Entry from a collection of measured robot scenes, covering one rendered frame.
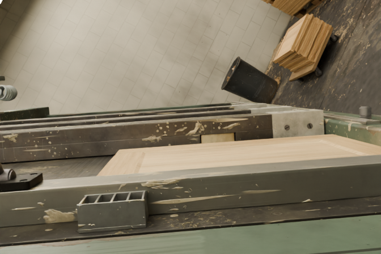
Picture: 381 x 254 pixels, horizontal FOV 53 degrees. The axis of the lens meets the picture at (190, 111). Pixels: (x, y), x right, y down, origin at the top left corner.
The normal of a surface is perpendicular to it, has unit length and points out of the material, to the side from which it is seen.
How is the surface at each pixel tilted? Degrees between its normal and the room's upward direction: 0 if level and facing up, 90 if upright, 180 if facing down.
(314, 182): 90
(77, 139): 90
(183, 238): 59
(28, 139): 90
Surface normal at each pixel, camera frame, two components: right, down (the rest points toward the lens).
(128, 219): 0.05, 0.02
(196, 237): -0.07, -1.00
